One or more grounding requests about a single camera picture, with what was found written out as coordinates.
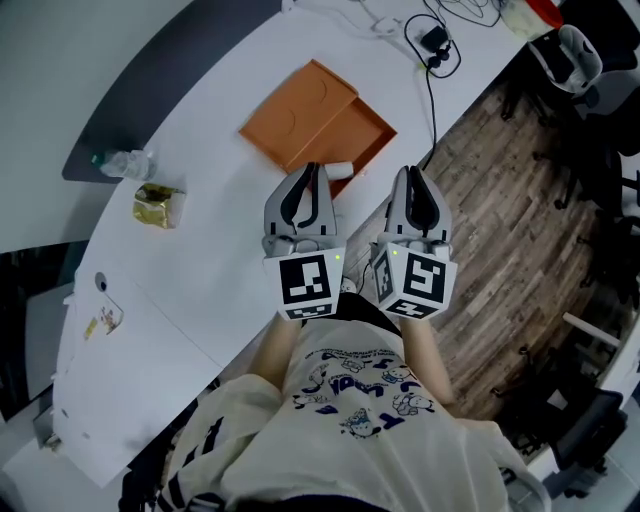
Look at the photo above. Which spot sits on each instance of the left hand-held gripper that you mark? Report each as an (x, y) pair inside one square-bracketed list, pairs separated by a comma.
[(306, 286)]

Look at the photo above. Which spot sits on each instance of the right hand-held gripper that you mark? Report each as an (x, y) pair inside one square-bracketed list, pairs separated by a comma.
[(422, 282)]

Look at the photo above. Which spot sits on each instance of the white cylindrical item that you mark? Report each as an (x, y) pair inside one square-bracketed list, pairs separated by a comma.
[(342, 170)]

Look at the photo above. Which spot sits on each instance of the orange cardboard box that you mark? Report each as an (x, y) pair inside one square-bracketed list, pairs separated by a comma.
[(357, 135)]

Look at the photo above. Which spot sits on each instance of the person's right forearm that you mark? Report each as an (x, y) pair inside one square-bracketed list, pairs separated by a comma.
[(427, 357)]

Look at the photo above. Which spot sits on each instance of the person's left forearm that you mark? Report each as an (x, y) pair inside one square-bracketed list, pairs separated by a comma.
[(272, 352)]

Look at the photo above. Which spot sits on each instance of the orange box lid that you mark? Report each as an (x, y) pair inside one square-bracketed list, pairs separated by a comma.
[(300, 112)]

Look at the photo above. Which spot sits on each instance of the person's white shoe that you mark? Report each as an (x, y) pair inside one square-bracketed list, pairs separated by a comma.
[(348, 285)]

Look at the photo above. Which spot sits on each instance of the person's black shorts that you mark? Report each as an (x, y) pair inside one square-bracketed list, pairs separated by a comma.
[(362, 310)]

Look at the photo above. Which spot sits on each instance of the gold foil snack packet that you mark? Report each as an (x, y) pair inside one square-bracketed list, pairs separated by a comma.
[(155, 206)]

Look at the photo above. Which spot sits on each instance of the black power adapter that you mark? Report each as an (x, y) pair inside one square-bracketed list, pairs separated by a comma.
[(433, 37)]

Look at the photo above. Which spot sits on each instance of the clear plastic water bottle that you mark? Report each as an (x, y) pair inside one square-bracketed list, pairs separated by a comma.
[(127, 165)]

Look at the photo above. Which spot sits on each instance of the dark grey desk partition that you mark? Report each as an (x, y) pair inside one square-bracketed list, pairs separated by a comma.
[(150, 85)]

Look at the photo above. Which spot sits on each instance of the white and black office chair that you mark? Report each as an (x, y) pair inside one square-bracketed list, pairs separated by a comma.
[(570, 57)]

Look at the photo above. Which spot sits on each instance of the yellowish plastic bag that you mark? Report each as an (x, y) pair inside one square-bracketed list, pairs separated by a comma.
[(525, 17)]

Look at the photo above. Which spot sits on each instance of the person's cream printed shirt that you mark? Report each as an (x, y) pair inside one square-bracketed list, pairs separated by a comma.
[(350, 430)]

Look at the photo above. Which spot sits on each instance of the small yellow packet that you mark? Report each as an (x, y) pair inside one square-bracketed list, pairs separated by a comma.
[(90, 328)]

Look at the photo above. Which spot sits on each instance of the black mesh office chair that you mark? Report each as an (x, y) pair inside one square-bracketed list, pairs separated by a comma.
[(565, 430)]

